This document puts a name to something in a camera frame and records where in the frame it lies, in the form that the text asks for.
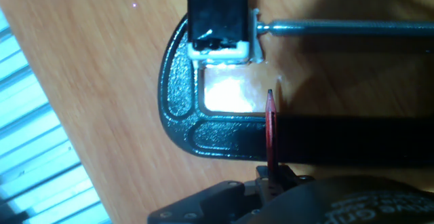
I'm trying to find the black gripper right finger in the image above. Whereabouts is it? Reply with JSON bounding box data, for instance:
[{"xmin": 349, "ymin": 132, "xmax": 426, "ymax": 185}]
[{"xmin": 276, "ymin": 165, "xmax": 315, "ymax": 198}]

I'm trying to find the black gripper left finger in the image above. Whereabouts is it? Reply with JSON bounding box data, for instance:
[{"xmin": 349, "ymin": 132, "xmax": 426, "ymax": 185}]
[{"xmin": 147, "ymin": 164, "xmax": 273, "ymax": 224}]

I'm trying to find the thin red pencil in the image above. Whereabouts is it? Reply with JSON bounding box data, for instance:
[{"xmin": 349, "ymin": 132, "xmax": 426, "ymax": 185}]
[{"xmin": 264, "ymin": 88, "xmax": 281, "ymax": 189}]

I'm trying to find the black white pencil sharpener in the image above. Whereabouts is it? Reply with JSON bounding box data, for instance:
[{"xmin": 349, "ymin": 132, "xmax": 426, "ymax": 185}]
[{"xmin": 186, "ymin": 0, "xmax": 264, "ymax": 65}]

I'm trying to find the black metal C-clamp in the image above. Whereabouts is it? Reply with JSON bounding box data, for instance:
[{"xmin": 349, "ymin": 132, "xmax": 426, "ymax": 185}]
[{"xmin": 157, "ymin": 13, "xmax": 434, "ymax": 168}]

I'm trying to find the glossy orange wooden board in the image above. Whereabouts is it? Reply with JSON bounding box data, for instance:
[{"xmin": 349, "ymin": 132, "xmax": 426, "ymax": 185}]
[{"xmin": 0, "ymin": 0, "xmax": 434, "ymax": 224}]

